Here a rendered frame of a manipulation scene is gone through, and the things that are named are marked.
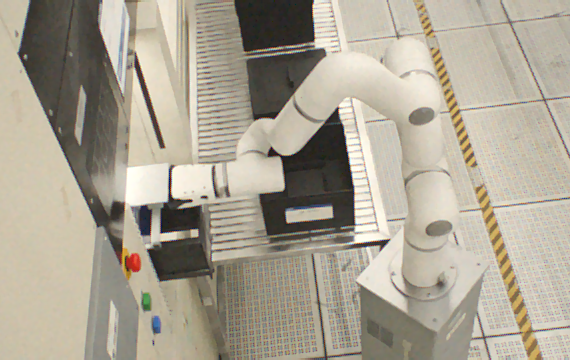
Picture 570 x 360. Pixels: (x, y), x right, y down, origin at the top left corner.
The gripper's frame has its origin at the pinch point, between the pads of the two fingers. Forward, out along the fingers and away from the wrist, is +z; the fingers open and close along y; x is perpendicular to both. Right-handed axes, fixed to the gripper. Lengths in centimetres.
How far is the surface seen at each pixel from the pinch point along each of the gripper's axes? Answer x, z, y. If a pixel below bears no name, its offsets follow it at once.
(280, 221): -43, -28, 19
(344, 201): -37, -48, 18
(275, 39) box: -45, -34, 106
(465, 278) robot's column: -49, -79, -5
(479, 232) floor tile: -125, -108, 63
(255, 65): -39, -26, 85
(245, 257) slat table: -49, -17, 12
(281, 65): -39, -35, 84
